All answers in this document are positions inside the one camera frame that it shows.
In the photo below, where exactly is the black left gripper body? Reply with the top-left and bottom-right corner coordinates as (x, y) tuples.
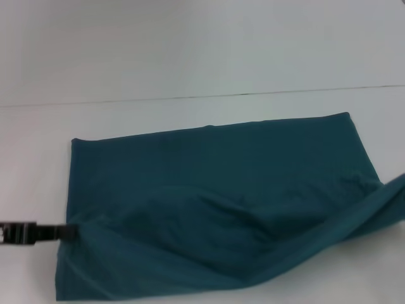
(0, 220), (39, 246)

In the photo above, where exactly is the teal blue FREE t-shirt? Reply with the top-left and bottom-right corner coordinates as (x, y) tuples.
(54, 111), (405, 302)

